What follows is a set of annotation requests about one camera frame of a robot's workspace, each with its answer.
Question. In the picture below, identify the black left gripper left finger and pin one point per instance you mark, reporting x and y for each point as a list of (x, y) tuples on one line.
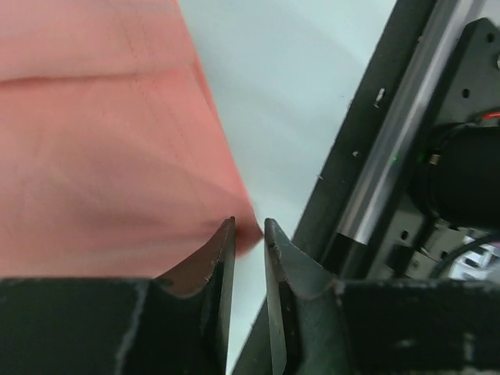
[(177, 323)]

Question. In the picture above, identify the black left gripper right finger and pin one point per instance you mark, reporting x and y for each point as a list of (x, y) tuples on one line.
[(323, 325)]

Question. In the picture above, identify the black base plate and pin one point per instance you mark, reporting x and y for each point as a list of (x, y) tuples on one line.
[(406, 244)]

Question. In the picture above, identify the salmon pink polo shirt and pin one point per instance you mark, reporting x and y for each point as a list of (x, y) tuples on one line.
[(113, 158)]

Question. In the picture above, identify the aluminium frame rail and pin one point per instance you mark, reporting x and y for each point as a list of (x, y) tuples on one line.
[(407, 109)]

